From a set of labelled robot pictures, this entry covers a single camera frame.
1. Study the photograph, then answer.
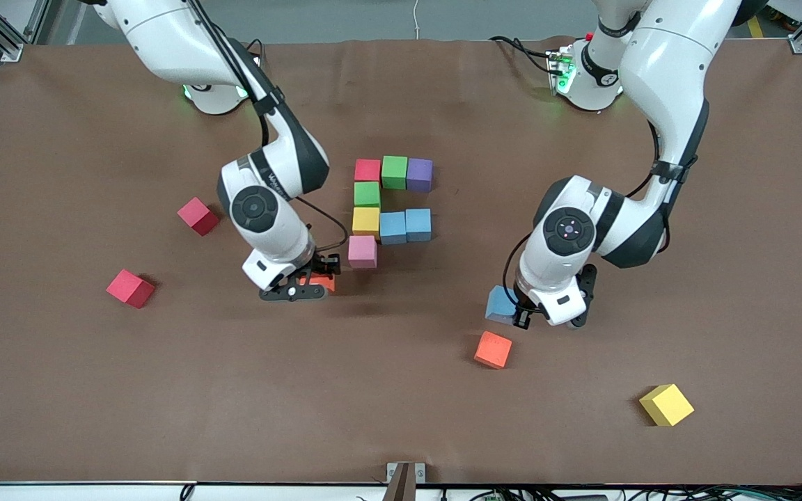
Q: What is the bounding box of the black left base cable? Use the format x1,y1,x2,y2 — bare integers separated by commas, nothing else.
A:
489,35,556,74

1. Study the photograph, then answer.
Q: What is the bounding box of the yellow foam cube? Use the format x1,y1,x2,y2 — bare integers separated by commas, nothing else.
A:
352,207,382,237
638,383,695,427

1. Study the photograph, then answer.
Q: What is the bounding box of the pink foam cube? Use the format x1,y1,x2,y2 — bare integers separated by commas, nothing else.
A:
348,235,378,269

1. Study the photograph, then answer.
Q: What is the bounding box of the black cable bundle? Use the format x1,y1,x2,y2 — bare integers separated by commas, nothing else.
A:
436,485,802,501

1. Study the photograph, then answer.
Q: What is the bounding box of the blue foam cube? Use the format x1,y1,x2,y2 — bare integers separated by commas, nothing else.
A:
485,285,520,326
379,212,408,245
405,208,433,243

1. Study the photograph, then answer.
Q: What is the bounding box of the purple foam cube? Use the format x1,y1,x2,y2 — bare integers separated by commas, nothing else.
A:
406,158,434,193

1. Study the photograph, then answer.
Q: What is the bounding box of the green foam cube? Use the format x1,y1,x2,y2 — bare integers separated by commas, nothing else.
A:
354,181,383,209
382,155,409,190

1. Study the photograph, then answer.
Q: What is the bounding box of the brown table cover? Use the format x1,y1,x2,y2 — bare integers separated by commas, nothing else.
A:
0,36,802,486

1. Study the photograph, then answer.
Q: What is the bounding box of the grey metal bracket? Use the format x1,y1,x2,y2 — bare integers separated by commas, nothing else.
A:
382,461,427,501

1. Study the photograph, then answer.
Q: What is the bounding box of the left arm base connector panel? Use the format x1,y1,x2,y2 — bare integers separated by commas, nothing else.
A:
546,45,577,96

